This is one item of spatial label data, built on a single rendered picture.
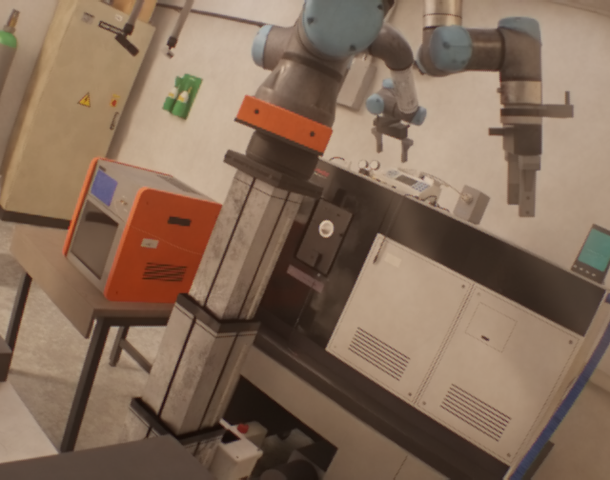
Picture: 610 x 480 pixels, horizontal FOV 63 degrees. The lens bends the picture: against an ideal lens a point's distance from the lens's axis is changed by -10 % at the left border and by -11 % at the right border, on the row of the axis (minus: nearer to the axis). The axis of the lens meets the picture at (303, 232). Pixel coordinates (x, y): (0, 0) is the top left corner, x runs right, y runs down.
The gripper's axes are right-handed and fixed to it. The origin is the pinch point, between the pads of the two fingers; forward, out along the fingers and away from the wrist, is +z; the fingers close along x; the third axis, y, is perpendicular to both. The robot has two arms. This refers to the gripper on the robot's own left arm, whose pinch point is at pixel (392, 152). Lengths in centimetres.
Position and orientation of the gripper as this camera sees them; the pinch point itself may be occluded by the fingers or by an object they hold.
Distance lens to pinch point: 230.0
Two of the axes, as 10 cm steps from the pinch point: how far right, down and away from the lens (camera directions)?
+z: 0.7, 8.2, 5.6
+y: 7.4, -4.2, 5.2
